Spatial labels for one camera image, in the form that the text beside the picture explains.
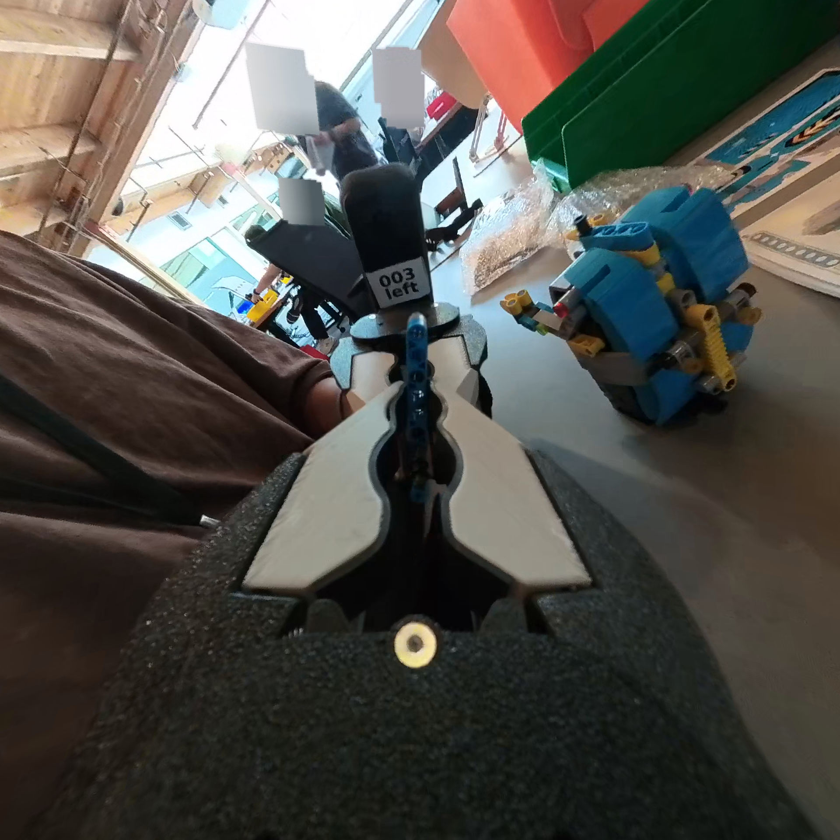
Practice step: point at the person's brown clothing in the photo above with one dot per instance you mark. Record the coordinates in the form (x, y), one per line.
(131, 394)

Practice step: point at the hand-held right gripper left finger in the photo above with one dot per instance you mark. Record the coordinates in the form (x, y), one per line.
(315, 518)

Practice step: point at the green storage bin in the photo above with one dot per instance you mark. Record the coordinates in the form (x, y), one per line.
(656, 79)

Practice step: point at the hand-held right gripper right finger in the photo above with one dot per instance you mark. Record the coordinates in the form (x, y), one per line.
(505, 518)

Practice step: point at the yellow box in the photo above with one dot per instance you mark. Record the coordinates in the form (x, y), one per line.
(262, 307)

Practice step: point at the blue grey toy robot model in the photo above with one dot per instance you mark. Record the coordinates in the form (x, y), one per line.
(643, 315)

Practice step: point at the bubble wrap bag with parts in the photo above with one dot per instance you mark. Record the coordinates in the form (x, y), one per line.
(505, 243)

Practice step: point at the orange bin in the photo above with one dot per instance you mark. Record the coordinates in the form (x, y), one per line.
(525, 46)

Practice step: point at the black phone stand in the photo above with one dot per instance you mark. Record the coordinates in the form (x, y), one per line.
(453, 210)

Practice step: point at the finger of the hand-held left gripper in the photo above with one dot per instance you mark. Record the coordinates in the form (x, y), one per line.
(456, 367)
(371, 377)

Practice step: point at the black office chair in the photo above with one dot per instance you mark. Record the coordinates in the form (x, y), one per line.
(302, 256)

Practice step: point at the sticker sheet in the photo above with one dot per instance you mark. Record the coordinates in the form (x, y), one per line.
(774, 144)

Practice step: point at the open instruction sheet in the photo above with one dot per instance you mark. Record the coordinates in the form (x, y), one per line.
(800, 256)

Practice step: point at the teal long holed beam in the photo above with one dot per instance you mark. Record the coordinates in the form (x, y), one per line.
(417, 354)

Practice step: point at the wooden stand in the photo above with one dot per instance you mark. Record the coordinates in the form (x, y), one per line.
(489, 141)

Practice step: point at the white table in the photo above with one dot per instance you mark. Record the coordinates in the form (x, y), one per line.
(505, 170)

